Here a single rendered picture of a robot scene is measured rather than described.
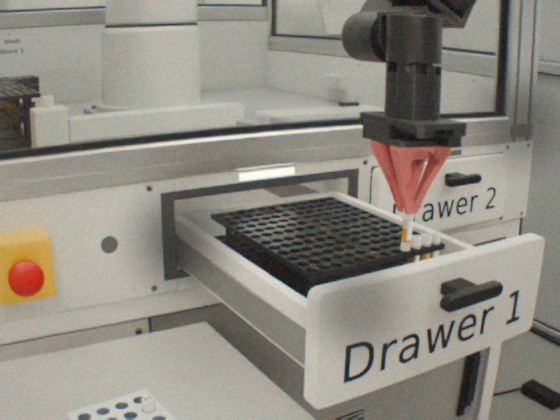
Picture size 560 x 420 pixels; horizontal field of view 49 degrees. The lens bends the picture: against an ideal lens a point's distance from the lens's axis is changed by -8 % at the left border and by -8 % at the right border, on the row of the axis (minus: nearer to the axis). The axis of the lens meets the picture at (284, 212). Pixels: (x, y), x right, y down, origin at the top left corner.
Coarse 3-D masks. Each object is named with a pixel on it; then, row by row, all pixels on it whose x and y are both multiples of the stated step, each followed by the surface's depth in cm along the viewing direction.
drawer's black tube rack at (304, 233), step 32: (224, 224) 78; (256, 224) 77; (288, 224) 78; (320, 224) 78; (352, 224) 78; (384, 224) 78; (256, 256) 76; (288, 256) 67; (320, 256) 67; (352, 256) 67
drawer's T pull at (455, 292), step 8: (456, 280) 58; (464, 280) 58; (448, 288) 57; (456, 288) 57; (464, 288) 57; (472, 288) 56; (480, 288) 56; (488, 288) 56; (496, 288) 57; (448, 296) 55; (456, 296) 55; (464, 296) 55; (472, 296) 55; (480, 296) 56; (488, 296) 57; (496, 296) 57; (440, 304) 55; (448, 304) 54; (456, 304) 55; (464, 304) 55; (472, 304) 56
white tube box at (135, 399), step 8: (136, 392) 60; (144, 392) 60; (112, 400) 58; (120, 400) 58; (128, 400) 58; (136, 400) 59; (80, 408) 56; (88, 408) 57; (96, 408) 57; (104, 408) 57; (112, 408) 57; (120, 408) 58; (128, 408) 57; (136, 408) 57; (160, 408) 57; (72, 416) 55; (80, 416) 56; (88, 416) 56; (96, 416) 55; (104, 416) 56; (112, 416) 56; (120, 416) 56; (128, 416) 57; (136, 416) 57; (144, 416) 56; (152, 416) 56; (160, 416) 56; (168, 416) 56
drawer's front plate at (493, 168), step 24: (456, 168) 101; (480, 168) 104; (504, 168) 107; (384, 192) 94; (432, 192) 99; (456, 192) 102; (480, 192) 105; (504, 192) 109; (456, 216) 104; (480, 216) 107
